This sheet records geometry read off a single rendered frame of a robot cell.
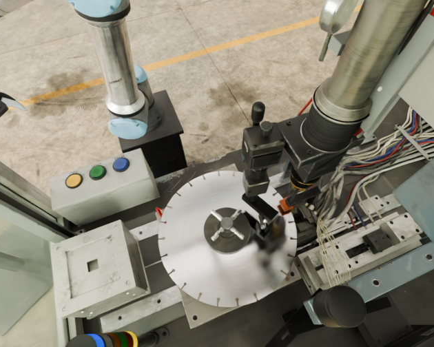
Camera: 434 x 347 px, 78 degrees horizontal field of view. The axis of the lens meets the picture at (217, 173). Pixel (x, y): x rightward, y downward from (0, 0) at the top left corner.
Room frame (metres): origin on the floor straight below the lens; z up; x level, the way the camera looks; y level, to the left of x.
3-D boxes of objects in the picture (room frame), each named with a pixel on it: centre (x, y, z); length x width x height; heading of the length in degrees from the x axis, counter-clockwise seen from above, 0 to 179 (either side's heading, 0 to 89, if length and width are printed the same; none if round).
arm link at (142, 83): (0.74, 0.28, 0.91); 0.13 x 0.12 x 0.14; 1
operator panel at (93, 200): (0.40, 0.35, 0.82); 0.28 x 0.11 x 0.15; 109
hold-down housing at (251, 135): (0.24, -0.08, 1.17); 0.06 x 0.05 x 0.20; 100
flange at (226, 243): (0.20, -0.02, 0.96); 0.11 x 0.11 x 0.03
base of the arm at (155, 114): (0.75, 0.28, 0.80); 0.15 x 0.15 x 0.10
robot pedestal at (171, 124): (0.75, 0.28, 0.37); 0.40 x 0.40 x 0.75; 19
